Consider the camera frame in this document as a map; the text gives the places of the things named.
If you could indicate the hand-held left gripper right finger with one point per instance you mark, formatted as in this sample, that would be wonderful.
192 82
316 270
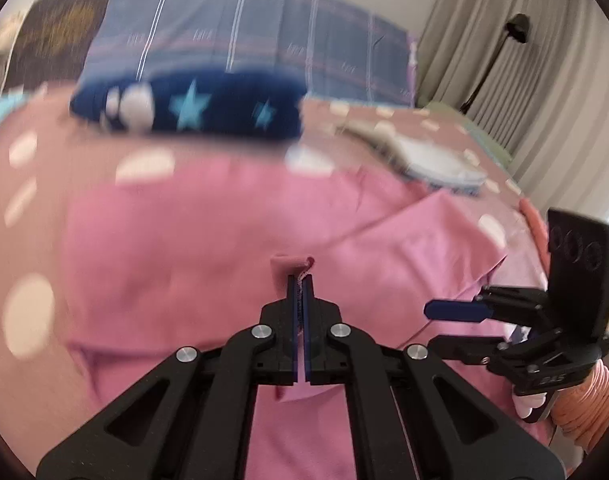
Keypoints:
309 295

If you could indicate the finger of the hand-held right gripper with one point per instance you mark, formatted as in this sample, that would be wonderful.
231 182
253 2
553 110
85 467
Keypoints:
464 352
454 310

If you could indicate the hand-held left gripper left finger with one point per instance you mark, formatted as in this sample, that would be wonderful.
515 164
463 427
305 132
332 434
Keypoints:
291 295

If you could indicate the pink garment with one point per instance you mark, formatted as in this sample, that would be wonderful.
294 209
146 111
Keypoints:
184 260

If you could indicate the person's right forearm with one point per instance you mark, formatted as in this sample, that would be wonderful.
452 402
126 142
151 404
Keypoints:
589 405

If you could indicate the folded grey white clothes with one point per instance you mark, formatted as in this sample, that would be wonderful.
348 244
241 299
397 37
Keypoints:
424 160

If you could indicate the beige curtain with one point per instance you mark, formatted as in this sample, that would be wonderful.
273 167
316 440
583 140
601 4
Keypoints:
549 85

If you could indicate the navy star-patterned cloth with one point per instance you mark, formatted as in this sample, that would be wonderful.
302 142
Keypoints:
184 105

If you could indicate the black floor lamp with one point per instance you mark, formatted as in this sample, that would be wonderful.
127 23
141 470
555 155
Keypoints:
509 35

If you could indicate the blue plaid pillow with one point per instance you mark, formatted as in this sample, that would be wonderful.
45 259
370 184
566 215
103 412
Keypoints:
264 35

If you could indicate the pink dotted bed sheet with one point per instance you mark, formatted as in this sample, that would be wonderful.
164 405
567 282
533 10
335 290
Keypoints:
44 160

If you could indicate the dark tree-print pillow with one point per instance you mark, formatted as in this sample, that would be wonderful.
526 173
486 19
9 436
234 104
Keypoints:
54 35

